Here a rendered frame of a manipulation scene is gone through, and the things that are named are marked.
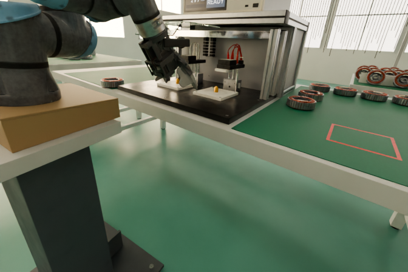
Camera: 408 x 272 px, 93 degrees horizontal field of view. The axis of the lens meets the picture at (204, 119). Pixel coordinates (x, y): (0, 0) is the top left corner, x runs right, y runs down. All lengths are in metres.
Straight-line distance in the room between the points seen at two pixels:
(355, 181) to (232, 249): 0.82
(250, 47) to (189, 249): 1.08
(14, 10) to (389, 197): 0.86
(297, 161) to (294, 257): 0.82
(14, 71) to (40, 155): 0.20
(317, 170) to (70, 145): 0.60
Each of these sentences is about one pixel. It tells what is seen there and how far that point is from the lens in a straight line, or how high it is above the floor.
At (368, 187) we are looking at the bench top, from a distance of 0.54.
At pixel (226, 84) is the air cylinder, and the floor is 0.80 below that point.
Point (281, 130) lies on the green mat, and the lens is 0.64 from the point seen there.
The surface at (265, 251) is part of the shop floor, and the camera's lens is 1.25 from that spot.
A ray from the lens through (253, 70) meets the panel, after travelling 1.06.
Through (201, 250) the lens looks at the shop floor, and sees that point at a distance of 1.20.
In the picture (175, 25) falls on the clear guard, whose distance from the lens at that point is 0.86.
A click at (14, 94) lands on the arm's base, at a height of 0.86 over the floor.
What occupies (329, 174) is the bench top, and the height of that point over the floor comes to 0.73.
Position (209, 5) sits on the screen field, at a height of 1.15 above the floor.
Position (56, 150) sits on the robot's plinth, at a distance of 0.58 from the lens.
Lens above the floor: 0.99
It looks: 22 degrees down
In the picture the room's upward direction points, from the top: 3 degrees clockwise
